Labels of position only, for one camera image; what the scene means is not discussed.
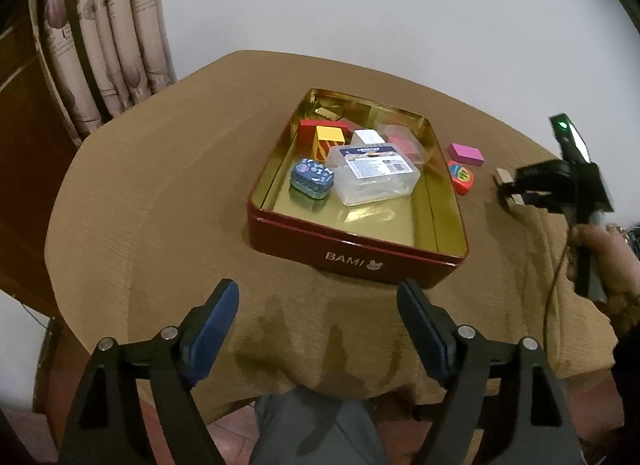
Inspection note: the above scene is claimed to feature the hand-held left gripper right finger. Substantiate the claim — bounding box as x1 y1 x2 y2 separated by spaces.
396 278 583 465

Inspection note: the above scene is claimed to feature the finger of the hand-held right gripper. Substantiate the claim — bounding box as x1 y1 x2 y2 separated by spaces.
500 184 576 214
515 160 572 191

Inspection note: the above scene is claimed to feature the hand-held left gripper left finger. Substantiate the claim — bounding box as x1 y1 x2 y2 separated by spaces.
60 278 240 465

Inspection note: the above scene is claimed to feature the red and gold tin box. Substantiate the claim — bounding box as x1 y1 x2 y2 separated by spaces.
246 88 470 290

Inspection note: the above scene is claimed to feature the clear case with red insert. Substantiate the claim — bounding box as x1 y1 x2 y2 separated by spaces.
377 122 431 166

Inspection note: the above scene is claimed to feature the clear plastic box with label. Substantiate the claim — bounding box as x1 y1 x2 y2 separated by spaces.
326 142 422 206

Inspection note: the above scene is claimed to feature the white black-zigzag cube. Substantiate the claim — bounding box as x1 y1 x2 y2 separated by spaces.
351 129 386 148

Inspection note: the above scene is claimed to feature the blue hexagonal tin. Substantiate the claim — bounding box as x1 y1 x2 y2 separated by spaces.
290 158 335 200

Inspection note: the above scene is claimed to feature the yellow red-striped cube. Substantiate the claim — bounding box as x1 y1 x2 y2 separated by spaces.
312 125 349 162

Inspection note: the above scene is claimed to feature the red rectangular block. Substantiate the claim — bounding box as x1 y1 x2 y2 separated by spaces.
298 118 351 146

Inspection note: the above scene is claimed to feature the person's right forearm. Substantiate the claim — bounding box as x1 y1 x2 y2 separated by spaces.
606 290 640 378

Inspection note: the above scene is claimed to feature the person's right hand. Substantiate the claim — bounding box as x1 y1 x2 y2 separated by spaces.
567 222 640 306

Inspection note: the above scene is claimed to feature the pink rectangular block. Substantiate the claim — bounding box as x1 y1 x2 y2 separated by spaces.
446 142 486 166

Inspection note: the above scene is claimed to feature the person's grey trouser leg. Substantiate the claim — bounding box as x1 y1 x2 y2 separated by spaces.
249 385 392 465

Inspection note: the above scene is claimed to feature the brown wooden door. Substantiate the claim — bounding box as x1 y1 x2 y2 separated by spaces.
0 10 83 308

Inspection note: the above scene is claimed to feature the beige patterned curtain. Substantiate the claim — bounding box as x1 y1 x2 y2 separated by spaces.
30 0 178 138

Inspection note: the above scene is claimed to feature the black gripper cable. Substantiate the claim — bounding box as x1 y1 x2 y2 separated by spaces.
542 240 574 343

